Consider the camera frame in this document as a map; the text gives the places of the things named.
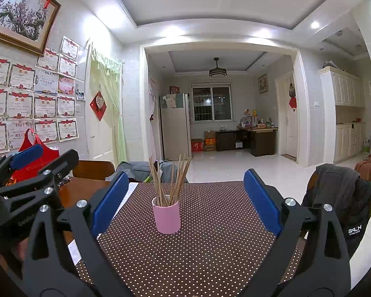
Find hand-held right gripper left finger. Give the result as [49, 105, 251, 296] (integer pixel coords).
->
[25, 171, 133, 297]

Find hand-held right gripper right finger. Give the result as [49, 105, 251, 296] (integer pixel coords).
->
[244, 169, 351, 297]

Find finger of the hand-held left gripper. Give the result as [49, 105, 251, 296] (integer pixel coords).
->
[0, 149, 80, 212]
[0, 144, 45, 192]

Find pink cup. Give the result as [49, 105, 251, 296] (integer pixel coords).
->
[152, 196, 181, 234]

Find bunch of wooden chopsticks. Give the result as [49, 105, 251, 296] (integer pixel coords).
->
[148, 153, 192, 207]

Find red paper bag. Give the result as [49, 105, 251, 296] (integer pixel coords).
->
[11, 128, 61, 183]

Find dark wooden desk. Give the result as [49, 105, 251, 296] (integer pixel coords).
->
[237, 125, 279, 157]

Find white printed sheet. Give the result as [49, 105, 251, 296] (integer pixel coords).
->
[67, 182, 140, 268]

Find dark low cabinet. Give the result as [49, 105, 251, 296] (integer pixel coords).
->
[216, 129, 240, 152]

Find light green curtain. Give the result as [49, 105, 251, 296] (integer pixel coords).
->
[90, 46, 127, 161]

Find white door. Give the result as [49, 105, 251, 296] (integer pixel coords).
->
[275, 71, 299, 161]

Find brown polka-dot tablecloth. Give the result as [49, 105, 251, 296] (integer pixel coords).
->
[76, 181, 303, 297]

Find row of small desk items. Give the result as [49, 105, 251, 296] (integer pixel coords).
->
[240, 109, 276, 128]

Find silver refrigerator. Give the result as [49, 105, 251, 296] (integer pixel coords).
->
[160, 93, 191, 161]

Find barred window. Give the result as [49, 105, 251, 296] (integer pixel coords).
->
[188, 81, 235, 123]

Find pink orange cloth bag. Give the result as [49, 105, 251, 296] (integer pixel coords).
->
[354, 153, 371, 181]

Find round ceiling lamp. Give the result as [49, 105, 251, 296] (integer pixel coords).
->
[209, 57, 227, 78]

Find white cabinets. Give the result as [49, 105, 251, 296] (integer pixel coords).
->
[319, 65, 367, 164]

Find framed blossom painting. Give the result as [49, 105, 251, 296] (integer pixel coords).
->
[0, 0, 62, 57]

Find wall of award certificates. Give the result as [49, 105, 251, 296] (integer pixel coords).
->
[0, 35, 80, 158]

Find red diamond wall decoration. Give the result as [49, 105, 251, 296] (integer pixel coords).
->
[90, 91, 107, 121]

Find pink wall hanging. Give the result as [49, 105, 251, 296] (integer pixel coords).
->
[148, 77, 159, 121]

